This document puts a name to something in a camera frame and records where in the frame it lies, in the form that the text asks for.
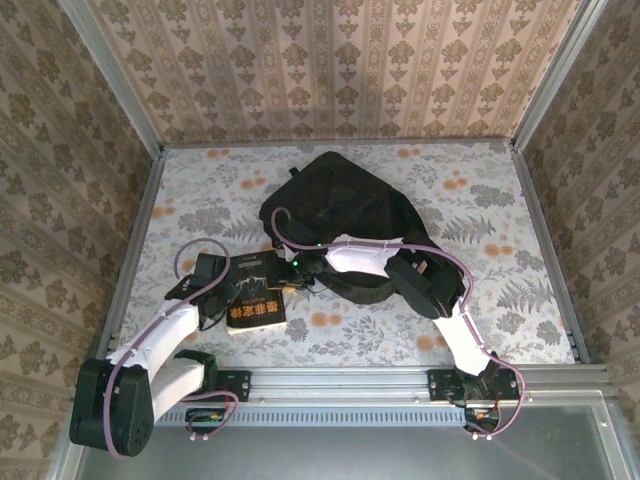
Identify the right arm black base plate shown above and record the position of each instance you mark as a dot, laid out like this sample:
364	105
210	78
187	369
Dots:
440	385

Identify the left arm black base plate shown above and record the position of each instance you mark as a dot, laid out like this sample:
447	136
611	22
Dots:
237	385

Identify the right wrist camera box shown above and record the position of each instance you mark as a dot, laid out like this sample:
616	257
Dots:
284	251

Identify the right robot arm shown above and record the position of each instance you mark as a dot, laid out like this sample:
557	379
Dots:
365	255

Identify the black student backpack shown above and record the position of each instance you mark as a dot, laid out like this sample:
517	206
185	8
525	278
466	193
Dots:
350	200

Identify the aluminium corner post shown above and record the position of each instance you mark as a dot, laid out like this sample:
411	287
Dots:
555	75
107	85

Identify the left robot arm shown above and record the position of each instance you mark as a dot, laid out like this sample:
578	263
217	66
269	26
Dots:
155	335

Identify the black book yellow title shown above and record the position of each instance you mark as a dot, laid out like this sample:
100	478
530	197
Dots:
255	310

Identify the aluminium front rail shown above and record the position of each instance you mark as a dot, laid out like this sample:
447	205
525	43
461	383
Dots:
340	382

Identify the left aluminium side rail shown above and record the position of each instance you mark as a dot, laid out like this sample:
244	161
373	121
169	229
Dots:
142	215

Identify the aluminium side rail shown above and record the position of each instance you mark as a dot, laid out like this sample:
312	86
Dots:
539	220
142	215

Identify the right aluminium side rail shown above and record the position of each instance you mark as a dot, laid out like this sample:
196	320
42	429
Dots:
539	220

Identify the right aluminium corner post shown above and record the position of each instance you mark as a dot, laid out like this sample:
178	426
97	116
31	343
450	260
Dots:
555	75

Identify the grey metal panel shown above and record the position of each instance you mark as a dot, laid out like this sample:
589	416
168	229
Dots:
325	455

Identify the left aluminium corner post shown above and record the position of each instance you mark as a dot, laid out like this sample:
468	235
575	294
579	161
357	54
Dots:
107	85

